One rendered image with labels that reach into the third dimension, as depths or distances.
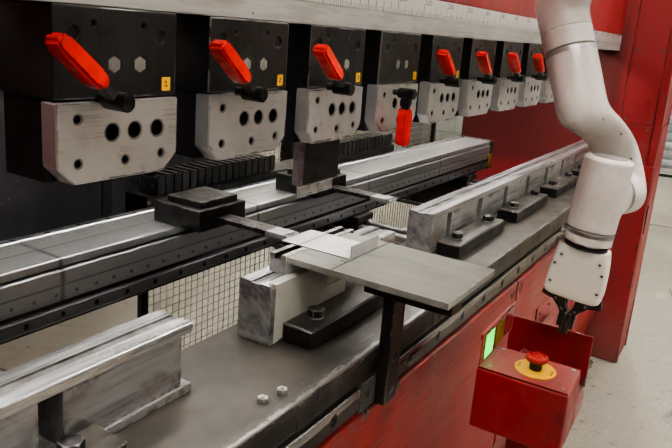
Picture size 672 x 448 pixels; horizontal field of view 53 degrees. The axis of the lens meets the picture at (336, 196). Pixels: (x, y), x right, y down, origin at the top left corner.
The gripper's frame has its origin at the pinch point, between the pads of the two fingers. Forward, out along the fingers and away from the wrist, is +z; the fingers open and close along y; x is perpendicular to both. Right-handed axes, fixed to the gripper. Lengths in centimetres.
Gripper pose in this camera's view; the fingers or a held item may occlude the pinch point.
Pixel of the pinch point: (565, 321)
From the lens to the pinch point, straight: 135.1
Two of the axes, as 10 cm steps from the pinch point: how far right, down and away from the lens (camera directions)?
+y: 8.5, 2.6, -4.6
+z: -1.5, 9.5, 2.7
